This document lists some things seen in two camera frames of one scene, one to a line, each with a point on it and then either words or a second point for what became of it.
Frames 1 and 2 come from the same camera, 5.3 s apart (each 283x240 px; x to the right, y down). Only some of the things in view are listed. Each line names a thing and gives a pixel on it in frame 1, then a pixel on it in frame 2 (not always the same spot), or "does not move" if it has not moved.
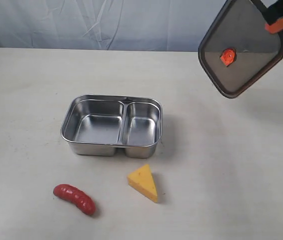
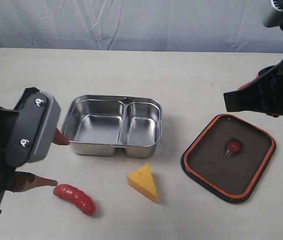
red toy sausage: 79,198 does not move
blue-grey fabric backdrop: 126,25 does not move
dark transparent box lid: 236,50 → 232,158
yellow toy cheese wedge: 142,179 does not move
